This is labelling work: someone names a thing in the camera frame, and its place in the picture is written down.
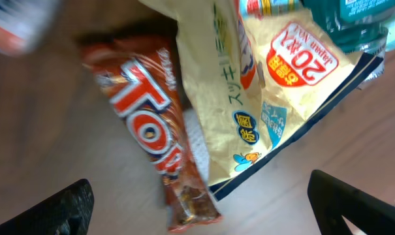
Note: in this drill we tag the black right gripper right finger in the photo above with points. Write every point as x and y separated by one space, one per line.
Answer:
333 202

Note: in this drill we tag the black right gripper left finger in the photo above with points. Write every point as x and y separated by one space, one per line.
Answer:
68 211

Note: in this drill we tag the cream snack bag blue edges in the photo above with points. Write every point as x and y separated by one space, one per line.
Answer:
258 82

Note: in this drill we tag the red orange candy bar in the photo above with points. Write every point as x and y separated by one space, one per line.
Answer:
138 76

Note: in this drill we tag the teal mouthwash bottle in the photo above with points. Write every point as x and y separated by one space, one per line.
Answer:
352 23

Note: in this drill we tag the small orange tissue pack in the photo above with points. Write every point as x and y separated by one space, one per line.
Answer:
23 23

